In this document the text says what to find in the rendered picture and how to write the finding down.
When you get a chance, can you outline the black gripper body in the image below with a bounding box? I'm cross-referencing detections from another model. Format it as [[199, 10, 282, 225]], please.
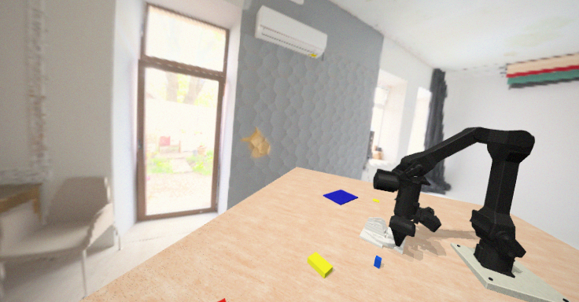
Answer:
[[389, 193, 419, 237]]

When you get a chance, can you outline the small blue block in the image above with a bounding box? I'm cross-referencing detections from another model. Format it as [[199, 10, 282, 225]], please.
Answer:
[[374, 255, 382, 269]]

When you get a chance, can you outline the yellow rectangular block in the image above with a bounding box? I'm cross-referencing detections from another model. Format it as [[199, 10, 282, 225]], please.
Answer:
[[308, 252, 333, 278]]

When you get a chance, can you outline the blue flat square plate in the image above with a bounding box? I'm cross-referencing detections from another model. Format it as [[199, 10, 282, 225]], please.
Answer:
[[323, 190, 358, 205]]

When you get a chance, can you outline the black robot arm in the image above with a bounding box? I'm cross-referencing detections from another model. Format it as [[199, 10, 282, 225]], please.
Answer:
[[373, 127, 535, 278]]

